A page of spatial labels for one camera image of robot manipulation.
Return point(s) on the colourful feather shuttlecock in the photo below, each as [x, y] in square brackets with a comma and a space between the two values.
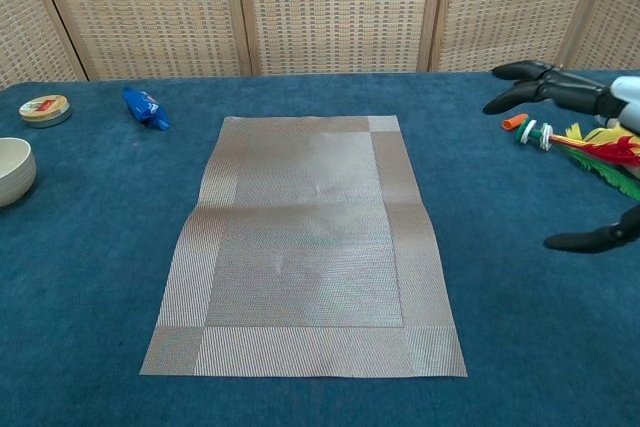
[600, 154]

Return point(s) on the woven bamboo folding screen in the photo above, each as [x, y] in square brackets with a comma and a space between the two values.
[340, 7]

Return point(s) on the blue snack packet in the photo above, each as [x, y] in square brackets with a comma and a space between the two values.
[145, 107]

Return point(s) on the grey woven placemat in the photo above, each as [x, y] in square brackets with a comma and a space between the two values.
[305, 247]

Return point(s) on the round tin with red label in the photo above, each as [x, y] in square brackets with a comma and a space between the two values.
[45, 112]

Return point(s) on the blue carpet table cover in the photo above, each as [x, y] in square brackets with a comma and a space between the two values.
[100, 272]

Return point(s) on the white bowl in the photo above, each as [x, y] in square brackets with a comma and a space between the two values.
[15, 172]

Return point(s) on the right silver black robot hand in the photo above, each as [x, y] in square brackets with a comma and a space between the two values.
[575, 89]

